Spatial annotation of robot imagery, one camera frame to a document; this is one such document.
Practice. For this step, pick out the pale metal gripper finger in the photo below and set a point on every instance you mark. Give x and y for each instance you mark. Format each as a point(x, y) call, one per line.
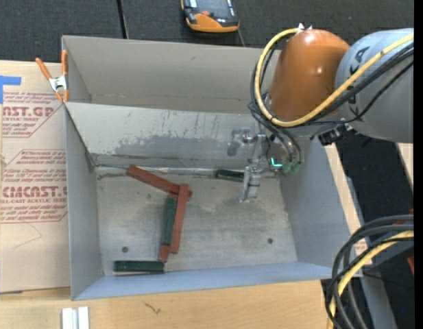
point(251, 183)
point(239, 139)

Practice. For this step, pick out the dark green flat block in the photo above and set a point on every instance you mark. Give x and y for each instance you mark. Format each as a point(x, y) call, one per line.
point(139, 266)
point(230, 175)
point(169, 221)

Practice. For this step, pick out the grey metal bin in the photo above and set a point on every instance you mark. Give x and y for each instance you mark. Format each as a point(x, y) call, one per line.
point(218, 225)

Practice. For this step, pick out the red-brown flat block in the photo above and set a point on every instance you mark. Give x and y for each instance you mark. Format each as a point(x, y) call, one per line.
point(164, 253)
point(179, 218)
point(153, 180)

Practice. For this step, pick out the brown cardboard board red print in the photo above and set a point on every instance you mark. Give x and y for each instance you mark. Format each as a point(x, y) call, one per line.
point(33, 183)

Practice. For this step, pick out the black cylinder on white bracket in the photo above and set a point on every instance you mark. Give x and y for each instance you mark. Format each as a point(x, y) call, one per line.
point(332, 135)

